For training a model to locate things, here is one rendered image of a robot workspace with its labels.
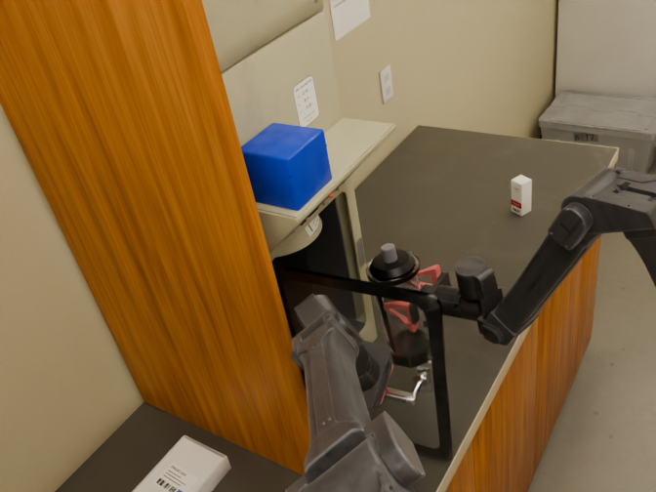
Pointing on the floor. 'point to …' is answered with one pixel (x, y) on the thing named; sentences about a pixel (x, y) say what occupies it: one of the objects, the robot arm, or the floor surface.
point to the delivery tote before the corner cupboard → (605, 125)
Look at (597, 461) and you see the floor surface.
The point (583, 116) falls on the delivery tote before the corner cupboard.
